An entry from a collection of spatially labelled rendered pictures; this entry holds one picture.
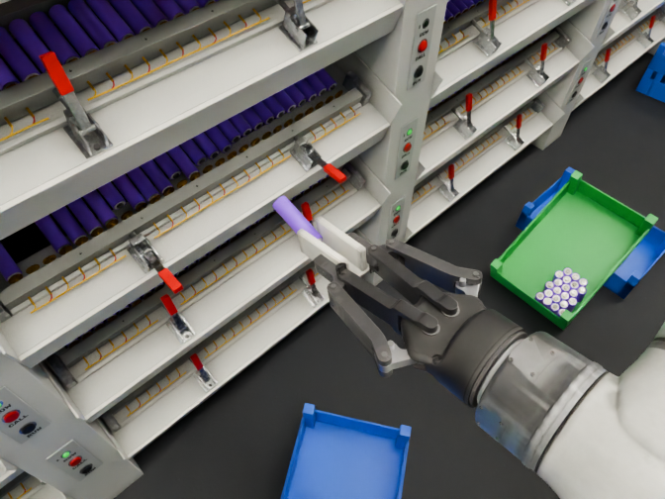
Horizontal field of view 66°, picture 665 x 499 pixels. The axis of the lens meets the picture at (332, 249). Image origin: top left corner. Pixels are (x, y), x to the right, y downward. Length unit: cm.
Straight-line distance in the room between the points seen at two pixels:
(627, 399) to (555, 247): 96
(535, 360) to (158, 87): 44
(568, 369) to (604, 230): 97
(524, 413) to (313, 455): 71
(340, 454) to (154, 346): 42
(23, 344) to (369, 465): 64
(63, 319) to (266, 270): 34
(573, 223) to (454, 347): 96
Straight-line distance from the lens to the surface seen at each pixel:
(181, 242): 70
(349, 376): 111
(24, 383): 72
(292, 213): 55
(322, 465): 105
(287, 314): 106
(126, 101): 59
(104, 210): 70
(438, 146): 111
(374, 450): 106
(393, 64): 80
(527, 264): 130
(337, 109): 81
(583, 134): 175
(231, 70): 61
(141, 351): 85
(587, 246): 133
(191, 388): 102
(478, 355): 40
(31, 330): 69
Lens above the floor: 102
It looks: 53 degrees down
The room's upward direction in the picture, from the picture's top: straight up
